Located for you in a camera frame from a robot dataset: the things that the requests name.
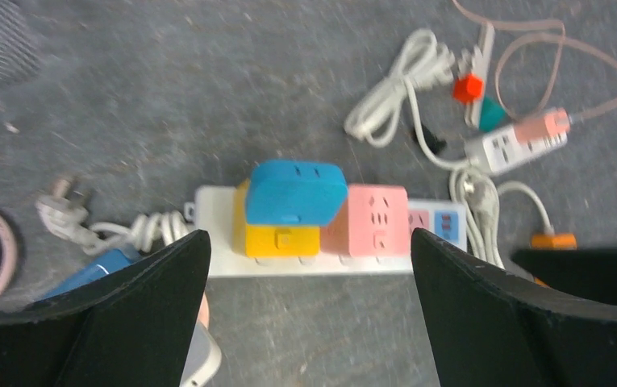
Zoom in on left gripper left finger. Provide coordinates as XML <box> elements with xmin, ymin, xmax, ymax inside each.
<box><xmin>0</xmin><ymin>231</ymin><xmax>211</xmax><ymax>386</ymax></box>

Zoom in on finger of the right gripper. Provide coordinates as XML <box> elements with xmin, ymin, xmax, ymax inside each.
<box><xmin>512</xmin><ymin>246</ymin><xmax>617</xmax><ymax>306</ymax></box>

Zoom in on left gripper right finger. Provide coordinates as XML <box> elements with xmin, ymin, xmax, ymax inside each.
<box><xmin>411</xmin><ymin>229</ymin><xmax>617</xmax><ymax>386</ymax></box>

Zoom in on pink cube socket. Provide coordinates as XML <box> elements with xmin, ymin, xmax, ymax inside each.
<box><xmin>320</xmin><ymin>184</ymin><xmax>411</xmax><ymax>257</ymax></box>

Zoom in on light blue plug adapter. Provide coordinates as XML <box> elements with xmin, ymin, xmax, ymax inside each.
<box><xmin>244</xmin><ymin>160</ymin><xmax>348</xmax><ymax>227</ymax></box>

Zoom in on dark blue cube socket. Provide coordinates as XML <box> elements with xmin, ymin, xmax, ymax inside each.
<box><xmin>40</xmin><ymin>246</ymin><xmax>142</xmax><ymax>301</ymax></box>

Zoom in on pink round socket base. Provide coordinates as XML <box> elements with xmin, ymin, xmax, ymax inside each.
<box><xmin>180</xmin><ymin>295</ymin><xmax>223</xmax><ymax>387</ymax></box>

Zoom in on yellow cube socket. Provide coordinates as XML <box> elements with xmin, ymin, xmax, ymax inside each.
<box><xmin>231</xmin><ymin>179</ymin><xmax>320</xmax><ymax>259</ymax></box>

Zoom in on teal plug adapter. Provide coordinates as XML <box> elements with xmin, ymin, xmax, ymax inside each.
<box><xmin>478</xmin><ymin>97</ymin><xmax>507</xmax><ymax>133</ymax></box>

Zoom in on red plug adapter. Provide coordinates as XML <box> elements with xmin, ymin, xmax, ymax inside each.
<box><xmin>452</xmin><ymin>73</ymin><xmax>485</xmax><ymax>105</ymax></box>

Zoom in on narrow white socket strip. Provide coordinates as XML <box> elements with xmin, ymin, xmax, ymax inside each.
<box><xmin>457</xmin><ymin>23</ymin><xmax>495</xmax><ymax>128</ymax></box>

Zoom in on orange power strip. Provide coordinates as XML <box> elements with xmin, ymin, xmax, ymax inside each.
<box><xmin>530</xmin><ymin>232</ymin><xmax>578</xmax><ymax>287</ymax></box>

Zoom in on long white power strip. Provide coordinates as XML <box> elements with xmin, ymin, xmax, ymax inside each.
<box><xmin>184</xmin><ymin>185</ymin><xmax>468</xmax><ymax>278</ymax></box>

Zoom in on pink charger on white strip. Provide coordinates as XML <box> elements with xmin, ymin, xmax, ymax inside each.
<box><xmin>514</xmin><ymin>108</ymin><xmax>570</xmax><ymax>144</ymax></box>

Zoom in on small white power strip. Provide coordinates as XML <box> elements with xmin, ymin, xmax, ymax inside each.
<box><xmin>465</xmin><ymin>125</ymin><xmax>568</xmax><ymax>177</ymax></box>

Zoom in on white strip cord coil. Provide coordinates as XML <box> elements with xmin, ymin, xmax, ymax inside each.
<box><xmin>35</xmin><ymin>178</ymin><xmax>192</xmax><ymax>256</ymax></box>

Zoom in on white cable bundle upper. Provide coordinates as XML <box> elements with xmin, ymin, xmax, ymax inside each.
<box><xmin>343</xmin><ymin>27</ymin><xmax>469</xmax><ymax>172</ymax></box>

